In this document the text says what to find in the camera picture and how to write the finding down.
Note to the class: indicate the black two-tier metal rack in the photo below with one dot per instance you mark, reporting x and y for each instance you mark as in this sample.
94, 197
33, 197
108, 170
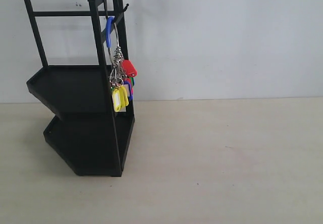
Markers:
85, 131

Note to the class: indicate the black S hook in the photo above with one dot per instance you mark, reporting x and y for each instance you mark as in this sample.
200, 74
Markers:
118, 10

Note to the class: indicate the colourful key tag bunch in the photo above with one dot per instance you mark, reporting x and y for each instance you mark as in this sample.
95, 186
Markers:
123, 71

